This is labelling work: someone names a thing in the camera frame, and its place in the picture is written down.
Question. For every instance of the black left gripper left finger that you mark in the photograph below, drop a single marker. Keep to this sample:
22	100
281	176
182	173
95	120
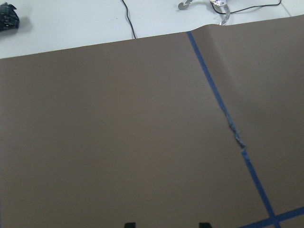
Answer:
130	225

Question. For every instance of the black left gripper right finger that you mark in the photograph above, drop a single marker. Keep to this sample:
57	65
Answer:
204	225

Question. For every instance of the white reacher grabber stick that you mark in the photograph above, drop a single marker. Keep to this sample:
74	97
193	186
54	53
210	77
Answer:
221	4

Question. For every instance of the folded dark blue umbrella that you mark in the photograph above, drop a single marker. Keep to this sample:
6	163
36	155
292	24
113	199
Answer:
8	17

